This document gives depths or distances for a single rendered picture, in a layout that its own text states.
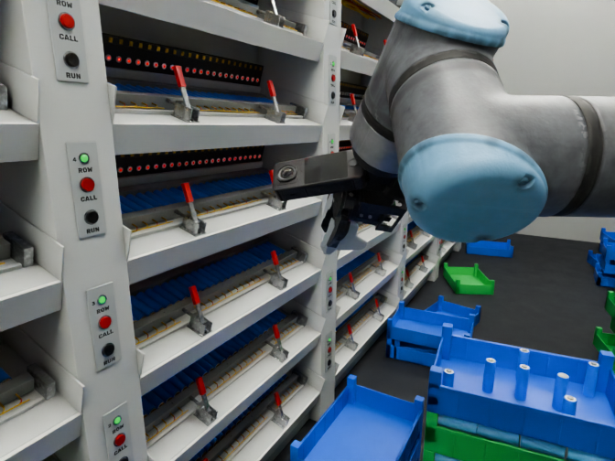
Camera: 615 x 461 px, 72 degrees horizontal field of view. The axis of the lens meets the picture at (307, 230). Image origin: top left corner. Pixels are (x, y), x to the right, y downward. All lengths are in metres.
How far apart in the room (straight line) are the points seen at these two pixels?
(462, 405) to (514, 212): 0.54
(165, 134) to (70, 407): 0.42
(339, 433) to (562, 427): 0.52
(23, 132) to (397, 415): 1.00
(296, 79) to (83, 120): 0.66
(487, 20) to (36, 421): 0.69
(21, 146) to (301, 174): 0.32
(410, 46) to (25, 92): 0.44
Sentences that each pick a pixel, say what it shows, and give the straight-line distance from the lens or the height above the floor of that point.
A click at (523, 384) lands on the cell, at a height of 0.44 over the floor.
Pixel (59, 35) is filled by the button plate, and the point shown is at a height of 0.99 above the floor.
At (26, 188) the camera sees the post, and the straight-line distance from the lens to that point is 0.64.
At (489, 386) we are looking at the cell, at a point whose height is 0.42.
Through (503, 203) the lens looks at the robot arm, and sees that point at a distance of 0.31.
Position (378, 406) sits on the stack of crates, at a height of 0.17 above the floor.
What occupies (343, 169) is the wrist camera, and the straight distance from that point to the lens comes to 0.50.
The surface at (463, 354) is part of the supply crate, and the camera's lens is 0.98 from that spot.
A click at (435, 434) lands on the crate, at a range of 0.85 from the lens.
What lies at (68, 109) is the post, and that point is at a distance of 0.61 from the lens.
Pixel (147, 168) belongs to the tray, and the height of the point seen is 0.80.
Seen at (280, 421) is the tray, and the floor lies 0.13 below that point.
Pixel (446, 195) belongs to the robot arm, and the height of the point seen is 0.84.
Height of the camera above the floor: 0.88
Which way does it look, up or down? 14 degrees down
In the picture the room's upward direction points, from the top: straight up
